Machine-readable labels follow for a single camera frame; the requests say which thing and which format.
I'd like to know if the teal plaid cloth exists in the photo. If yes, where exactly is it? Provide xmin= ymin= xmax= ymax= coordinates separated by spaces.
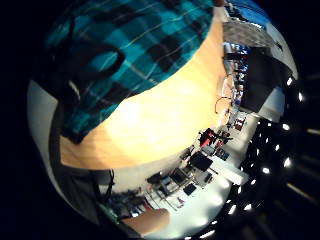
xmin=44 ymin=0 xmax=215 ymax=145

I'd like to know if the the person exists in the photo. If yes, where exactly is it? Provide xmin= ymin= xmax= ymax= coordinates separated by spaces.
xmin=48 ymin=101 xmax=116 ymax=231

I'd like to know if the red and black device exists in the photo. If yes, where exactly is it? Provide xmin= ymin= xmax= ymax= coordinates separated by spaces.
xmin=198 ymin=127 xmax=218 ymax=148

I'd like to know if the grey patterned panel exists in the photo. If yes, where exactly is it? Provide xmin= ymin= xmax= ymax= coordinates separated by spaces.
xmin=222 ymin=20 xmax=275 ymax=48

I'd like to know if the blue board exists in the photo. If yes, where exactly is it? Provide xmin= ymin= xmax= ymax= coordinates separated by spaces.
xmin=229 ymin=0 xmax=272 ymax=28

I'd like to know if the small black monitor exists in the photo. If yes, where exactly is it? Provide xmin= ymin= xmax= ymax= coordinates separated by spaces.
xmin=182 ymin=182 xmax=198 ymax=197

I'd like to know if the large black panel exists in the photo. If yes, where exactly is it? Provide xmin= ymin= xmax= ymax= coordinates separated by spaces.
xmin=239 ymin=46 xmax=294 ymax=114

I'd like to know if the thin looped cable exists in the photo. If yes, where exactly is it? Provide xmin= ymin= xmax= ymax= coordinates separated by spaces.
xmin=214 ymin=95 xmax=234 ymax=115

